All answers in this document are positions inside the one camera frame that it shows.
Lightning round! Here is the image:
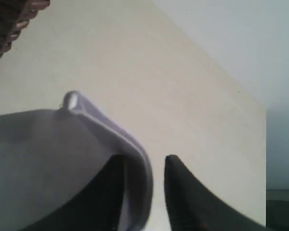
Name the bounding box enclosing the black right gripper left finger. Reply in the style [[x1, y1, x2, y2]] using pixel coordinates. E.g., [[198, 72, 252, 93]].
[[23, 155, 125, 231]]

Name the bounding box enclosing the white t-shirt red lettering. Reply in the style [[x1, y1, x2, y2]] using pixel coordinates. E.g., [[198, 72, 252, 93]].
[[0, 91, 153, 231]]

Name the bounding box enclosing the dark brown wicker basket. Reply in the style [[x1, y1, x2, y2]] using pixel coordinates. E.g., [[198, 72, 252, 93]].
[[0, 0, 50, 59]]

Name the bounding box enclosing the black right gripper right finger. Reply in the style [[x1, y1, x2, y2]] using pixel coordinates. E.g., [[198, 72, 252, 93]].
[[164, 155, 266, 231]]

